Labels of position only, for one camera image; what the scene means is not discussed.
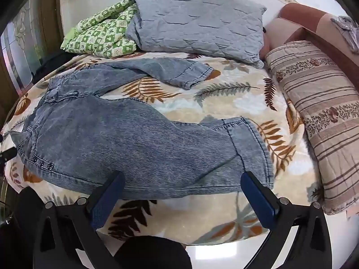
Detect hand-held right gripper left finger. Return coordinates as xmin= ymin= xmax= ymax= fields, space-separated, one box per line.
xmin=33 ymin=170 xmax=126 ymax=269

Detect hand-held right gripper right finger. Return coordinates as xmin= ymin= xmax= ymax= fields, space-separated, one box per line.
xmin=242 ymin=170 xmax=333 ymax=269

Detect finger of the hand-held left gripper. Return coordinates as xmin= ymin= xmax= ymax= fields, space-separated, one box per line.
xmin=0 ymin=146 xmax=17 ymax=164

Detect blue denim pants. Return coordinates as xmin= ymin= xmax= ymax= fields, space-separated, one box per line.
xmin=11 ymin=57 xmax=275 ymax=200

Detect beige striped floral pillow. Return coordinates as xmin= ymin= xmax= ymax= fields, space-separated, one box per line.
xmin=265 ymin=41 xmax=359 ymax=216

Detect patterned glass door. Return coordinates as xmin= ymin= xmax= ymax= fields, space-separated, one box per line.
xmin=0 ymin=0 xmax=65 ymax=96

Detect leaf print blanket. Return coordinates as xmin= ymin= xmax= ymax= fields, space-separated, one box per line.
xmin=0 ymin=52 xmax=326 ymax=244

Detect green checkered blanket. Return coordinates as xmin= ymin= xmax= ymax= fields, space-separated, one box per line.
xmin=61 ymin=0 xmax=139 ymax=58

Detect grey quilted pillow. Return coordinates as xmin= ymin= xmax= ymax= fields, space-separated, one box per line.
xmin=125 ymin=0 xmax=267 ymax=69

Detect grey crumpled cloth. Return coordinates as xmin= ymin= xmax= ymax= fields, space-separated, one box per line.
xmin=330 ymin=15 xmax=359 ymax=54

